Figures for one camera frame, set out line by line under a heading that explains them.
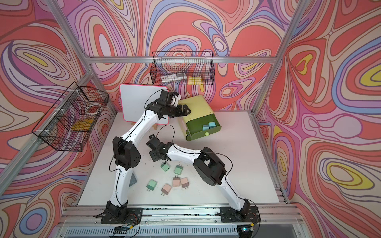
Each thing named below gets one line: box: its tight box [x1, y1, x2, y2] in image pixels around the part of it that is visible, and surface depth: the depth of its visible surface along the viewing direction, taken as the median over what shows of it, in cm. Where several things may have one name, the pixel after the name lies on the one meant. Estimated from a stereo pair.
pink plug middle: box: [172, 175, 181, 187], surface depth 85 cm
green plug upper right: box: [173, 163, 183, 176], surface depth 90 cm
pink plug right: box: [180, 177, 190, 190], surface depth 84 cm
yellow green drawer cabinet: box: [178, 95, 222, 142], surface depth 91 cm
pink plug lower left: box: [160, 183, 172, 197], surface depth 82 cm
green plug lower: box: [145, 179, 158, 193], surface depth 84 cm
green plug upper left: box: [160, 163, 170, 173], surface depth 90 cm
